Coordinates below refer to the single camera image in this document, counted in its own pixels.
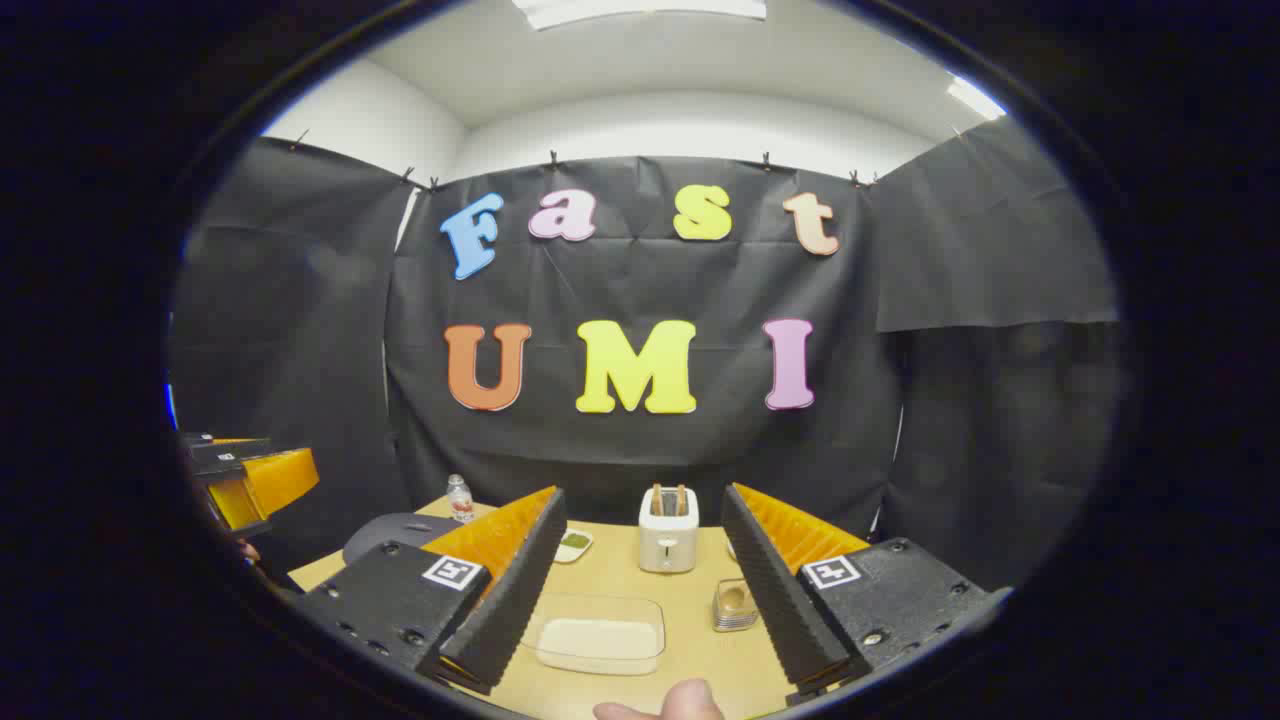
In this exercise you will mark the ceiling light panel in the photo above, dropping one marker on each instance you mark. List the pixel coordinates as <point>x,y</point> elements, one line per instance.
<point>975,98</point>
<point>640,9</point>

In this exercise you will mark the white rice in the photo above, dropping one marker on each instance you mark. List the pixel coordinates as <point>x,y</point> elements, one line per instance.
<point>600,642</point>

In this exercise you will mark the divided white bean dish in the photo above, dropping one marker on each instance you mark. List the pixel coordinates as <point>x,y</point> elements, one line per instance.
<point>574,544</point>

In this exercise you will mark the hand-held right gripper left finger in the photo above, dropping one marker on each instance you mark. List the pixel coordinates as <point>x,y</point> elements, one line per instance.
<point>520,570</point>

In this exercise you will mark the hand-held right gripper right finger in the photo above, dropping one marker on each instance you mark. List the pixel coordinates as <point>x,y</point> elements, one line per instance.
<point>770,580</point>

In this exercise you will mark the clear chopstick holder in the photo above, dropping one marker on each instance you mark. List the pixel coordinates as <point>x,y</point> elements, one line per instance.
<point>735,612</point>

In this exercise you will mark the white toaster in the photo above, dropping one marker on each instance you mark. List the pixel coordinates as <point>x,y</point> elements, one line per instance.
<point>668,540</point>

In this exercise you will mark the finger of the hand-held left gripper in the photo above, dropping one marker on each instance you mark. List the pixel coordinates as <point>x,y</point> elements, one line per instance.
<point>235,505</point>
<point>285,478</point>

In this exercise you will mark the small clear bottle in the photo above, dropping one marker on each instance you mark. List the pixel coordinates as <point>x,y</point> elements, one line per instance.
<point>460,500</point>

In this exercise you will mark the black backdrop cloth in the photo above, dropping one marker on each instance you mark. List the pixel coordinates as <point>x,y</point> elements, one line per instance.
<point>640,450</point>

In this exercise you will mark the clear glass tray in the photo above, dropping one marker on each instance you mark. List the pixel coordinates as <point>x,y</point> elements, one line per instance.
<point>600,605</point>

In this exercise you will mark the dark grey rice cooker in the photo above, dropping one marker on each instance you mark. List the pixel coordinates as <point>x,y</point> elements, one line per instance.
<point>395,530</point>

